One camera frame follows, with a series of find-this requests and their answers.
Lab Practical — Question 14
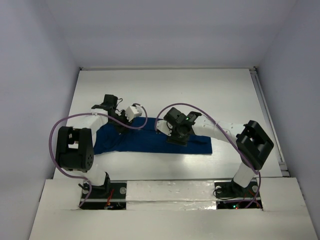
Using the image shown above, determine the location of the blue t shirt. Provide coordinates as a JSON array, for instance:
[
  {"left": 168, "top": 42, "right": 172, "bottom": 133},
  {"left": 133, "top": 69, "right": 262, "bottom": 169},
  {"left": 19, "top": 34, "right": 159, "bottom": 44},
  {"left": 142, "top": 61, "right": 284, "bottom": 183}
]
[{"left": 93, "top": 117, "right": 213, "bottom": 155}]

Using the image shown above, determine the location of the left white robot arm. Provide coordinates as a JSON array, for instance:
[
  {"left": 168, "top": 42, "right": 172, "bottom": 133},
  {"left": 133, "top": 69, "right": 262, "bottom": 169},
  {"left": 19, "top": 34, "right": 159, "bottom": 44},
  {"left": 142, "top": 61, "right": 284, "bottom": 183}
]
[{"left": 55, "top": 94, "right": 142, "bottom": 198}]

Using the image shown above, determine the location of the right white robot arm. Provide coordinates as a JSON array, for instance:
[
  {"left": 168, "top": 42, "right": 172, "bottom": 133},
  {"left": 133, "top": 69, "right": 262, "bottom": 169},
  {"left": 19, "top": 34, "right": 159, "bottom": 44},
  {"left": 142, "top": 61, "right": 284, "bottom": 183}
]
[{"left": 155, "top": 107, "right": 274, "bottom": 199}]

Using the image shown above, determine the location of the silver foil strip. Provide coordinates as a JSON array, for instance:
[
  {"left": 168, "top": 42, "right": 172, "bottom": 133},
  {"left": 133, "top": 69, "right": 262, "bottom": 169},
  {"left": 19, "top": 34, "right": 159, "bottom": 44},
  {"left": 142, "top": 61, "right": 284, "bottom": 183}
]
[{"left": 125, "top": 180, "right": 217, "bottom": 211}]

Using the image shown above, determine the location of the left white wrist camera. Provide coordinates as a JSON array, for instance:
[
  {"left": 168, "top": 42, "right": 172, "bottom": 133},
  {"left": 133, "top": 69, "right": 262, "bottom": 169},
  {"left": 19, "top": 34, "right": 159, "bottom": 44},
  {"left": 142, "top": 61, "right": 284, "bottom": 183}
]
[{"left": 124, "top": 103, "right": 145, "bottom": 123}]

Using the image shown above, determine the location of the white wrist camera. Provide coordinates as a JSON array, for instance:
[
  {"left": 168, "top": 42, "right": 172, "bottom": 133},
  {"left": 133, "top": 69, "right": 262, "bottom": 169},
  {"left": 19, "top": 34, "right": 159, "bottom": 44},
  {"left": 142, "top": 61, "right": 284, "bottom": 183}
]
[
  {"left": 156, "top": 119, "right": 173, "bottom": 136},
  {"left": 124, "top": 103, "right": 145, "bottom": 123}
]

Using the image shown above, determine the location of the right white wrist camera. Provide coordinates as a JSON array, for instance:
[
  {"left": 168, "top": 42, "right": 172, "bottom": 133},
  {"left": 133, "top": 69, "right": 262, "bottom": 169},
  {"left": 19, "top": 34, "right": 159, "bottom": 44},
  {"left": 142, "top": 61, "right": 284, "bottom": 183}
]
[{"left": 156, "top": 119, "right": 173, "bottom": 136}]

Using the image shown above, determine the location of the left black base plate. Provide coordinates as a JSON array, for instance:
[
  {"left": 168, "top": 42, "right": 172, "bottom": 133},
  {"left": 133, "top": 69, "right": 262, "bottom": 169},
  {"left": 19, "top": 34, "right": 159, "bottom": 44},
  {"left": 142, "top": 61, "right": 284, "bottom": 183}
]
[{"left": 80, "top": 182, "right": 127, "bottom": 210}]

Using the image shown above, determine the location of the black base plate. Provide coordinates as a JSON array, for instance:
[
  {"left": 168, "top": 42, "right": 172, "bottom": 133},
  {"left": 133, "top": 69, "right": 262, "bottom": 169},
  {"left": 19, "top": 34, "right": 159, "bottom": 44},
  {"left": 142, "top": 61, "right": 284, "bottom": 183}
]
[
  {"left": 212, "top": 180, "right": 262, "bottom": 210},
  {"left": 80, "top": 182, "right": 127, "bottom": 210}
]

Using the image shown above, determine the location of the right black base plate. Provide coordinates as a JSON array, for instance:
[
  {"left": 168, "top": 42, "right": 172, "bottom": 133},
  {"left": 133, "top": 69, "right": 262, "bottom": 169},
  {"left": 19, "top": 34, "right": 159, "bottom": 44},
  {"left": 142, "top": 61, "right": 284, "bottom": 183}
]
[{"left": 212, "top": 180, "right": 262, "bottom": 210}]

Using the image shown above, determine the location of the aluminium side rail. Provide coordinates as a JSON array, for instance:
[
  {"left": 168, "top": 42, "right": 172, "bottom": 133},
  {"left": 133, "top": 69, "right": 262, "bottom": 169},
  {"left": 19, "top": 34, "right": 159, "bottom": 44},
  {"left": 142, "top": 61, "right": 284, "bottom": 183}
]
[{"left": 249, "top": 67, "right": 291, "bottom": 178}]

